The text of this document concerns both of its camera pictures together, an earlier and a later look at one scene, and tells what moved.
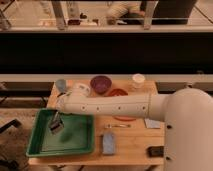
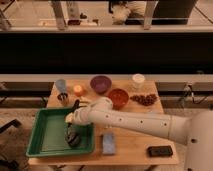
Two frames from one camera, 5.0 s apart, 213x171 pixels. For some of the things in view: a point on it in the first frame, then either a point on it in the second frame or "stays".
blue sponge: x=108 y=143 stays
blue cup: x=61 y=85 stays
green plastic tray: x=76 y=138 stays
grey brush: x=56 y=125 to x=73 y=138
